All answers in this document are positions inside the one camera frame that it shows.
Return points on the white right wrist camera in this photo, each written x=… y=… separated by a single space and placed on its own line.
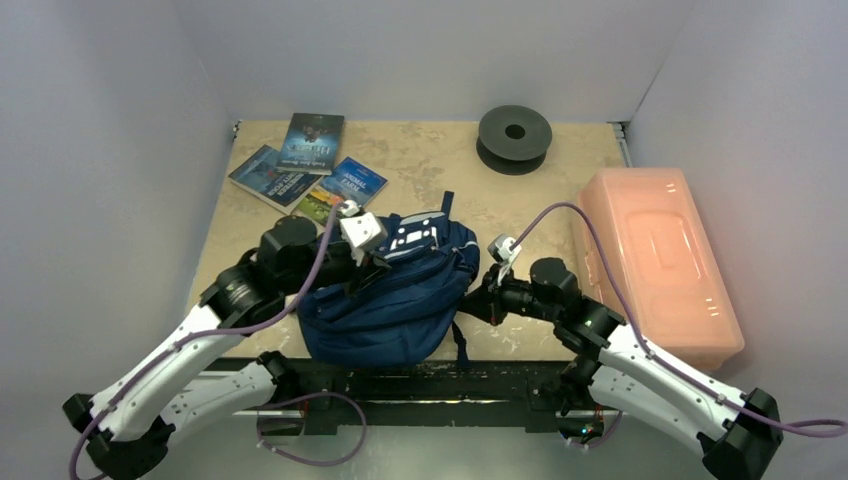
x=505 y=251

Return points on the translucent orange plastic box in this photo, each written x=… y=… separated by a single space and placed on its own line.
x=644 y=236

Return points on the navy blue student backpack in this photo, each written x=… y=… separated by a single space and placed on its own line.
x=403 y=316

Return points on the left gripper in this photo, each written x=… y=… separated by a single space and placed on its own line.
x=372 y=266

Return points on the blue cover book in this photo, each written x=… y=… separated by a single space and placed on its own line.
x=261 y=177

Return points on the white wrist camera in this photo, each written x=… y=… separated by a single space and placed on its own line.
x=505 y=251
x=363 y=231

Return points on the dark grey filament spool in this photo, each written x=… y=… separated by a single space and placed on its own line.
x=513 y=139

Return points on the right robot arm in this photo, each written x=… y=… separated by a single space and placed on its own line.
x=730 y=429

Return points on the animal farm book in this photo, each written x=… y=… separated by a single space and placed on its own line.
x=350 y=180

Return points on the dark cover book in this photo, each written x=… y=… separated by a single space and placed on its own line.
x=311 y=144

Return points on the aluminium frame rail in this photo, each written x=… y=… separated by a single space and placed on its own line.
x=716 y=456

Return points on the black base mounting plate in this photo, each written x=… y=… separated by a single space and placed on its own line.
x=531 y=395

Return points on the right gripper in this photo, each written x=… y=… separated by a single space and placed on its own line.
x=494 y=295

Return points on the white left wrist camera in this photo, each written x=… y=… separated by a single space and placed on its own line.
x=363 y=231

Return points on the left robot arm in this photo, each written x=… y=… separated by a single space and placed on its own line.
x=128 y=428

